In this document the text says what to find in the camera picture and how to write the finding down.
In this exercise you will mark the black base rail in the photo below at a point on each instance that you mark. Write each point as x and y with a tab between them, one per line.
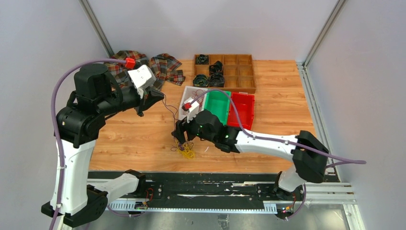
214	193

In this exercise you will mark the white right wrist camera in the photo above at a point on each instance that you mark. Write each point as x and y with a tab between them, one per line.
191	108

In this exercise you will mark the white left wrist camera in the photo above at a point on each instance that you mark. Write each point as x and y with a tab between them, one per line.
142	77

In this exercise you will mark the aluminium frame profile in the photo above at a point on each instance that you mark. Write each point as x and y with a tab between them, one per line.
328	193

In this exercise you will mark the wooden compartment tray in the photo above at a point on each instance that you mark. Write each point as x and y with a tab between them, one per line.
238	71

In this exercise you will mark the plaid cloth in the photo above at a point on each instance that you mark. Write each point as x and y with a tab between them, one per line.
164	66

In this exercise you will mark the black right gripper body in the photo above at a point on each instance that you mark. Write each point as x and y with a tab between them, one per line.
191	129

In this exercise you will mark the green plastic bin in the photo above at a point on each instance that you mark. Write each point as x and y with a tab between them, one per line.
218	104

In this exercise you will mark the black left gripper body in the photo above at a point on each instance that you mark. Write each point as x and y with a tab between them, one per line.
143	102

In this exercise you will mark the red plastic bin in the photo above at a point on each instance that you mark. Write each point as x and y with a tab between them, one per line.
245	108

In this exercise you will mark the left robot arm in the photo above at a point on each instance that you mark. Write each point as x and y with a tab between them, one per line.
96	98

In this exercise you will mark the white plastic bin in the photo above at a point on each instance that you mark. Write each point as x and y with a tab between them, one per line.
193	92

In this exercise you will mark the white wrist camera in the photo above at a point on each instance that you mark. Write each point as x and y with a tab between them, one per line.
142	77
191	108

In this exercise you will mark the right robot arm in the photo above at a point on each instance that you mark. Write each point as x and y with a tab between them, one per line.
305	151

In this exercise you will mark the rolled dark tie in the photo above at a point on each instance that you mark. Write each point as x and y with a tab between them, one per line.
201	59
216	80
201	80
216	68

